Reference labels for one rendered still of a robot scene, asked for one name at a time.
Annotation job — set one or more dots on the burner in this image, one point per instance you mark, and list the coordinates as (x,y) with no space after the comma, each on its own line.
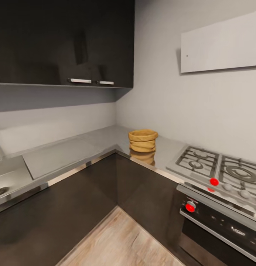
(230,175)

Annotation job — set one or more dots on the cabinet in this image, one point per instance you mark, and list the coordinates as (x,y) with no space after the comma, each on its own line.
(64,43)

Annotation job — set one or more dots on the oven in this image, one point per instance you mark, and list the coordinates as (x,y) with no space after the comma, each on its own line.
(206,233)

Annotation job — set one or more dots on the drop in sink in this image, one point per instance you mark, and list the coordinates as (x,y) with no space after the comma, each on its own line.
(25,169)

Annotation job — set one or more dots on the range hood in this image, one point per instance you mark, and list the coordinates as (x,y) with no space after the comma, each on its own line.
(227,44)

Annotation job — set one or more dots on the popcorn bag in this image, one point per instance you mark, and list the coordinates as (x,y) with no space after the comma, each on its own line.
(143,141)

